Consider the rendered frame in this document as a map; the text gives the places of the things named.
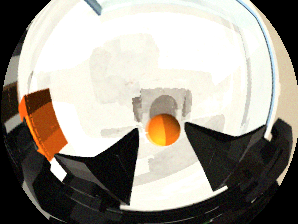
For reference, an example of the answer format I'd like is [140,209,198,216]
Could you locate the clear low corner walls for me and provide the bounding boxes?
[89,0,273,136]

